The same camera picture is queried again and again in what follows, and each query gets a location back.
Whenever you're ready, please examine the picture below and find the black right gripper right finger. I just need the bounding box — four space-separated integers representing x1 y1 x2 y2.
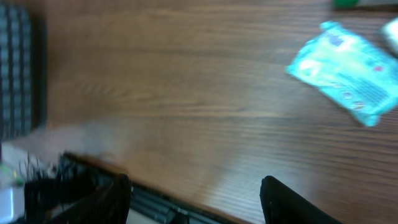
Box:
259 175 341 224

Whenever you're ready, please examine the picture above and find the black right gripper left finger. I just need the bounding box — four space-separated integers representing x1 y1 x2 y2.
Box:
47 174 131 224

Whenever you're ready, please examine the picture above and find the teal wet wipes pack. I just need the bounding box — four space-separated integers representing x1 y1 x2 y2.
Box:
286 21 397 127

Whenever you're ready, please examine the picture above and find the small teal tissue pack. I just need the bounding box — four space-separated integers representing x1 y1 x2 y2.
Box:
381 18 398 55

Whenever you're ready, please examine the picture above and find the green lid jar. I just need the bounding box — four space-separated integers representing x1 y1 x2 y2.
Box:
332 0 397 9

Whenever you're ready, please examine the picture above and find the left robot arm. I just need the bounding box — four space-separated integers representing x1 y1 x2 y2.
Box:
17 156 131 224

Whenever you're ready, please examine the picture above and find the grey plastic mesh basket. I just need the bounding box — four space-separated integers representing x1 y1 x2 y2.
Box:
1 2 47 142

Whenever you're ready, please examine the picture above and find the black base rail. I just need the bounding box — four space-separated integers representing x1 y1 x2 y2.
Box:
60 152 236 224

